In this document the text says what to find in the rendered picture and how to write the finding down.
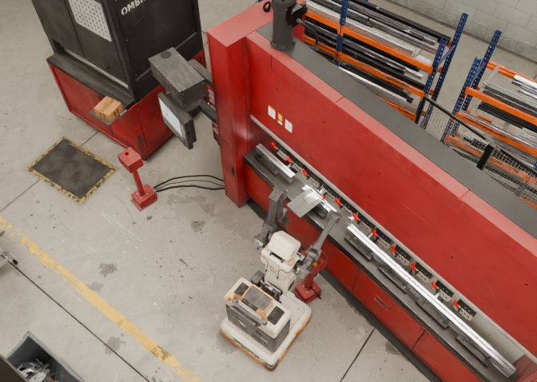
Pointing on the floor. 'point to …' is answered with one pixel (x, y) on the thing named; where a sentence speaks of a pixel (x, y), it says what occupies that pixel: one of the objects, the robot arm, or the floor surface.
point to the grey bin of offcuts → (39, 362)
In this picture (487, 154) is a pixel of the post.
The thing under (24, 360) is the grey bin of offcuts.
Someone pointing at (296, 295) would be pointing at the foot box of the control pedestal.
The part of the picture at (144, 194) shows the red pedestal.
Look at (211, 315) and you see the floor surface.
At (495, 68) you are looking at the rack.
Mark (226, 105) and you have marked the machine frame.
